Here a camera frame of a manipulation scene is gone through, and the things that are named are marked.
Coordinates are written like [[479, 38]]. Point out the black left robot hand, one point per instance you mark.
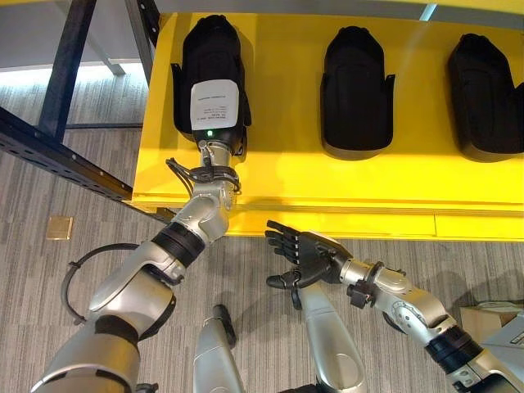
[[215, 106]]

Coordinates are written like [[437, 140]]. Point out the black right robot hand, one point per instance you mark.
[[305, 256]]

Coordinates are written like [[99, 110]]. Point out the black sole-shaped part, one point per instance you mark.
[[358, 94], [483, 98], [209, 45]]

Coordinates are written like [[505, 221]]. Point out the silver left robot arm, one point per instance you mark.
[[123, 294]]

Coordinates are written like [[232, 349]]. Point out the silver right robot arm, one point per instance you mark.
[[413, 305]]

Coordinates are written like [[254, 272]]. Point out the brown cardboard box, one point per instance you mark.
[[483, 317]]

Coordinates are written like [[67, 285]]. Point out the grey plastic box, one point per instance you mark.
[[507, 344]]

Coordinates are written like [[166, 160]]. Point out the silver right robot leg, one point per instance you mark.
[[331, 344]]

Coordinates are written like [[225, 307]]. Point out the silver robot leg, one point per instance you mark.
[[215, 360], [331, 344]]

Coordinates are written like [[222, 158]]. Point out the dark left robot foot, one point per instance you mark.
[[226, 325]]

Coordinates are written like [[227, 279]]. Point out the silver left robot leg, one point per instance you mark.
[[215, 360]]

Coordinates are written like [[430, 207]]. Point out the grey table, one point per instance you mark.
[[49, 37]]

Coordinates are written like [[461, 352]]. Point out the brass floor socket plate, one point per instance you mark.
[[60, 228]]

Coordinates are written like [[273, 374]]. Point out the black metal rack frame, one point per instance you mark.
[[65, 73]]

